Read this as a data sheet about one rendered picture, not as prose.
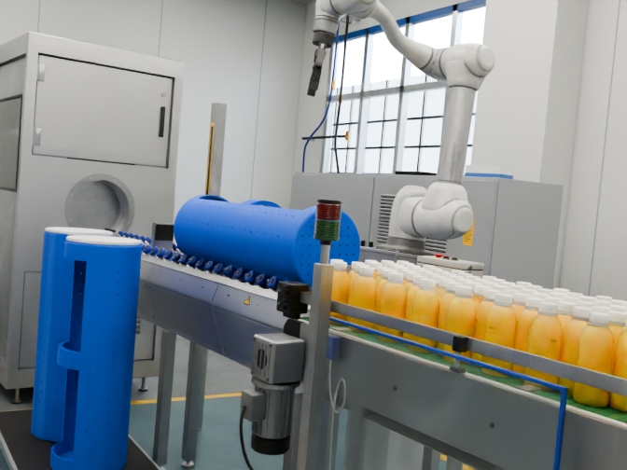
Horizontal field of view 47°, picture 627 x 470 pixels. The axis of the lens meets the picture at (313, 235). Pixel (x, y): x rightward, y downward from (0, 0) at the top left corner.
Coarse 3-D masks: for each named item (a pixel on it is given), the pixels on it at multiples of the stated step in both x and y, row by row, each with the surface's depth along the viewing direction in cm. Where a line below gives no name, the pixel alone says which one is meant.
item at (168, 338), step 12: (168, 336) 311; (168, 348) 312; (168, 360) 312; (168, 372) 313; (168, 384) 313; (168, 396) 314; (168, 408) 314; (156, 420) 316; (168, 420) 315; (156, 432) 315; (168, 432) 315; (156, 444) 315; (156, 456) 314
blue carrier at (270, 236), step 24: (192, 216) 286; (216, 216) 272; (240, 216) 260; (264, 216) 248; (288, 216) 238; (312, 216) 231; (192, 240) 285; (216, 240) 268; (240, 240) 254; (264, 240) 242; (288, 240) 231; (312, 240) 232; (216, 264) 282; (240, 264) 261; (264, 264) 245; (288, 264) 232; (312, 264) 233
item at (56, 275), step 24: (48, 240) 299; (48, 264) 299; (72, 264) 297; (48, 288) 299; (48, 312) 299; (48, 336) 299; (48, 360) 299; (48, 384) 300; (48, 408) 300; (48, 432) 300
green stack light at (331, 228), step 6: (318, 222) 177; (324, 222) 176; (330, 222) 176; (336, 222) 176; (318, 228) 176; (324, 228) 176; (330, 228) 176; (336, 228) 177; (318, 234) 177; (324, 234) 176; (330, 234) 176; (336, 234) 177; (324, 240) 176; (330, 240) 176; (336, 240) 177
